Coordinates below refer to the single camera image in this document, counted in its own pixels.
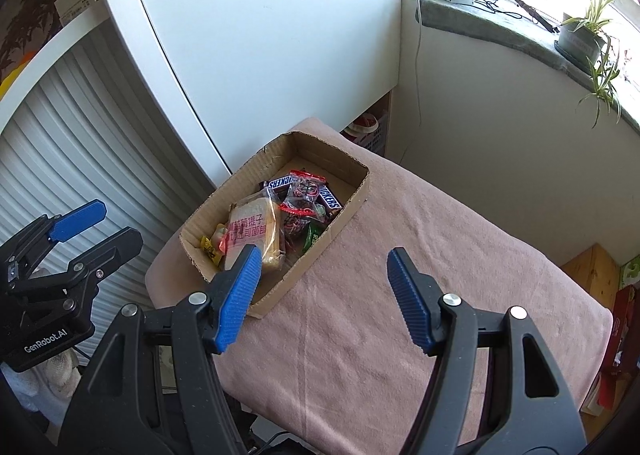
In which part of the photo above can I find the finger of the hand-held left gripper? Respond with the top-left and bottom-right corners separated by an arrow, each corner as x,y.
0,200 -> 107,261
10,227 -> 144,311

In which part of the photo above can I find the red box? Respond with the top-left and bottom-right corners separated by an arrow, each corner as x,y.
597,285 -> 640,411

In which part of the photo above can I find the clear packet with red strip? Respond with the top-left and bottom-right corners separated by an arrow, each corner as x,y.
280,207 -> 313,242

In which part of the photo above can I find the clear packet of dark dates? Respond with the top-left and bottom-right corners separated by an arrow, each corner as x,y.
281,170 -> 328,216

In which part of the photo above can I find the person's left hand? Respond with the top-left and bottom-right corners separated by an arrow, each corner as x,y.
5,347 -> 83,401

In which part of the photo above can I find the potted spider plant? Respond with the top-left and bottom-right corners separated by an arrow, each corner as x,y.
552,0 -> 626,128

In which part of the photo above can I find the sliced bread packet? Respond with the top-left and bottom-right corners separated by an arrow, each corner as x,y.
222,195 -> 287,273

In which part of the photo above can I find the cardboard box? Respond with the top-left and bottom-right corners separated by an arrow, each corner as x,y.
178,131 -> 371,320

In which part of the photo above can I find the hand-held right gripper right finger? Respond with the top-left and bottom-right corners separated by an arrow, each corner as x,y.
386,247 -> 588,455

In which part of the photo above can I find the wooden box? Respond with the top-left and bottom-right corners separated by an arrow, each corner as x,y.
560,242 -> 626,311

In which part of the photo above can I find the yellow candy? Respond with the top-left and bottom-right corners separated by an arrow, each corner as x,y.
200,235 -> 223,268

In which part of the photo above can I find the white ribbed panel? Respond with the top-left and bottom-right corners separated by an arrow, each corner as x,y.
0,40 -> 211,256

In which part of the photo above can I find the white cabinet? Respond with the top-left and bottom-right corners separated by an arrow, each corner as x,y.
87,0 -> 401,186

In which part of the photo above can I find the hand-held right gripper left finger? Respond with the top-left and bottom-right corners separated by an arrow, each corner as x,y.
60,244 -> 263,455

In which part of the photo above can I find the ring lamp with handle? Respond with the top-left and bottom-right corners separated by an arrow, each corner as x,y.
472,0 -> 560,33

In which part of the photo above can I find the grey stone windowsill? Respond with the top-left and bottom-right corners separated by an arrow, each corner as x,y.
419,0 -> 640,128

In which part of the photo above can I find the brown chocolate bar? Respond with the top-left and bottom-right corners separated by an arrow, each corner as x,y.
317,182 -> 343,216
258,174 -> 301,193

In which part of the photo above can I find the small green snack packet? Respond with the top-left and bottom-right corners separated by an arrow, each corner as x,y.
300,225 -> 326,251

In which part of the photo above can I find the white hanging cable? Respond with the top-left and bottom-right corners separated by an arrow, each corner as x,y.
406,0 -> 436,150

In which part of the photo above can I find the white plastic basket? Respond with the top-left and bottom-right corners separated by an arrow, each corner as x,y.
345,127 -> 390,158

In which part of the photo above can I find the dark leaf wall picture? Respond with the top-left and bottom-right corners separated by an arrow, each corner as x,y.
0,0 -> 96,100

